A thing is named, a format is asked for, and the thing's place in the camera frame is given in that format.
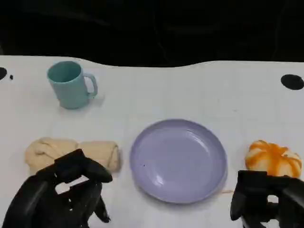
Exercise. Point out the black table grommet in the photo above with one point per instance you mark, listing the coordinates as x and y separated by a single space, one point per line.
292 82
2 73

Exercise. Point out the orange and white bread roll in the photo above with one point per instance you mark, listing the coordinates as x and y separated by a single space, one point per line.
273 159

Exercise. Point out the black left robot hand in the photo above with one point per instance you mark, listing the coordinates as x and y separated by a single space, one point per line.
42 197

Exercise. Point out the lilac plate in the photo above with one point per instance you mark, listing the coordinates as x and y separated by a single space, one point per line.
178 161

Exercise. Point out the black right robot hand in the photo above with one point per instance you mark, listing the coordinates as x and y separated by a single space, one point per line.
256 190

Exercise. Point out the pale green mug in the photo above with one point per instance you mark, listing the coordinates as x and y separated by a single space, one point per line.
69 95

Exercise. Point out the beige towel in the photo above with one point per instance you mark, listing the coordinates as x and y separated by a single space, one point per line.
47 149

